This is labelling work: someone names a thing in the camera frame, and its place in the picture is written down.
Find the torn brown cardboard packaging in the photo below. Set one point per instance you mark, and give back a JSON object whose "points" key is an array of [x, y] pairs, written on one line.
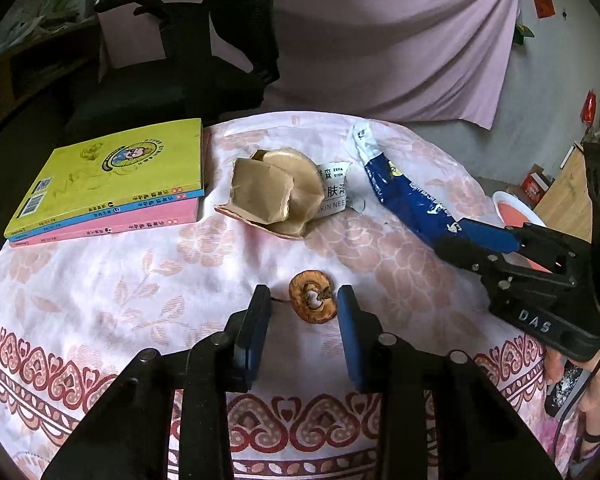
{"points": [[265, 190]]}

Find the black office chair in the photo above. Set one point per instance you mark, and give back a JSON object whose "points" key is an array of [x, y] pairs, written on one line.
{"points": [[170, 50]]}

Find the wooden desk shelf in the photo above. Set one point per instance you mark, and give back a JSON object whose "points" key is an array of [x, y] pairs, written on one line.
{"points": [[25, 80]]}

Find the blue white wrapper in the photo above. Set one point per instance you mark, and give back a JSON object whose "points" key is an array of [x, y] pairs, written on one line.
{"points": [[405, 195]]}

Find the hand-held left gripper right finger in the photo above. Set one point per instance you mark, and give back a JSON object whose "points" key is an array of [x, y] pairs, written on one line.
{"points": [[350, 340]]}

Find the white printed packet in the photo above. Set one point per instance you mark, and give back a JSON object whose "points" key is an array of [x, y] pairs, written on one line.
{"points": [[335, 187]]}

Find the white basin orange inside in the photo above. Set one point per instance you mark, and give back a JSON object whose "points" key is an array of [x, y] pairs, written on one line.
{"points": [[517, 210]]}

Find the blue book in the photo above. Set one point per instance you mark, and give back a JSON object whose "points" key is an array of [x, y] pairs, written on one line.
{"points": [[130, 206]]}

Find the floral blanket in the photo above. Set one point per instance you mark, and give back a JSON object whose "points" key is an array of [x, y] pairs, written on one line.
{"points": [[155, 285]]}

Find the red cardboard box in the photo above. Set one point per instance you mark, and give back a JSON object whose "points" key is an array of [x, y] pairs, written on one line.
{"points": [[536, 186]]}

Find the red hanging bag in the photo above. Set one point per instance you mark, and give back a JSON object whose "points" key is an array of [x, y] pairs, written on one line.
{"points": [[590, 107]]}

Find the pink hanging cloth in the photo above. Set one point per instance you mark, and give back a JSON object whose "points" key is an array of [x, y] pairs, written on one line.
{"points": [[390, 45]]}

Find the pile of papers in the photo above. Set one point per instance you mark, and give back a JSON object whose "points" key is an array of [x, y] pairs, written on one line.
{"points": [[45, 10]]}

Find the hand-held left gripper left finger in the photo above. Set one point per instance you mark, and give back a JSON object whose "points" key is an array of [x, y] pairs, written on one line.
{"points": [[257, 330]]}

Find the pink book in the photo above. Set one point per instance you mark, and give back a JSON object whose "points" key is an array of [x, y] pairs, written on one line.
{"points": [[120, 222]]}

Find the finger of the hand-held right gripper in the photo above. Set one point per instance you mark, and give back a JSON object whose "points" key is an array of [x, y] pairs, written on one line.
{"points": [[490, 235], [467, 255]]}

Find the stack of three books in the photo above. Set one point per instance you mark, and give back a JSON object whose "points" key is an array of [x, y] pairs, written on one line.
{"points": [[115, 170]]}

